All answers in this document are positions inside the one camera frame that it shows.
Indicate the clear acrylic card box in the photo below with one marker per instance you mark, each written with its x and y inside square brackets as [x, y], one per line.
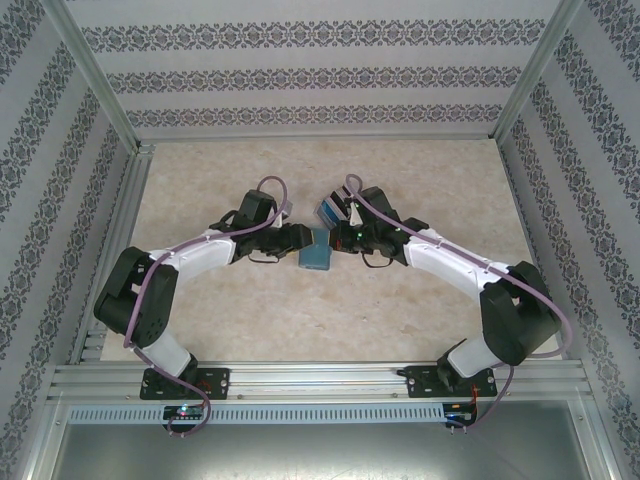
[330, 215]

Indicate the blue leather card holder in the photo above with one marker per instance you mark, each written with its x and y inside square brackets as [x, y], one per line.
[315, 257]

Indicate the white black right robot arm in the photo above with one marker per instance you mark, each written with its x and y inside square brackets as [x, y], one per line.
[440, 250]

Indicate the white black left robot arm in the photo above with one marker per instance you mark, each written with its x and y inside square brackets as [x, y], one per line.
[200, 250]

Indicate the small circuit board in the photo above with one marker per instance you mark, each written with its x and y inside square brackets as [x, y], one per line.
[182, 411]
[457, 416]

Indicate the grey metal panel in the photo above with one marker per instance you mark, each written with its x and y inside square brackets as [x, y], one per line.
[320, 455]

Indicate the aluminium frame bar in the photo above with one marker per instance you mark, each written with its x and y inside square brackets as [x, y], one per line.
[320, 139]

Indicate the aluminium side rail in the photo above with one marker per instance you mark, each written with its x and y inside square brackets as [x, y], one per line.
[129, 200]

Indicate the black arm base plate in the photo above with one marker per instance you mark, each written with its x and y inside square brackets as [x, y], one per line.
[215, 382]
[422, 382]

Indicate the aluminium mounting rail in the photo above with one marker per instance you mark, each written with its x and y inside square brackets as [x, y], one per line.
[320, 382]

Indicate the aluminium frame post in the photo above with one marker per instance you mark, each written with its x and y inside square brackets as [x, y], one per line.
[534, 75]
[95, 75]

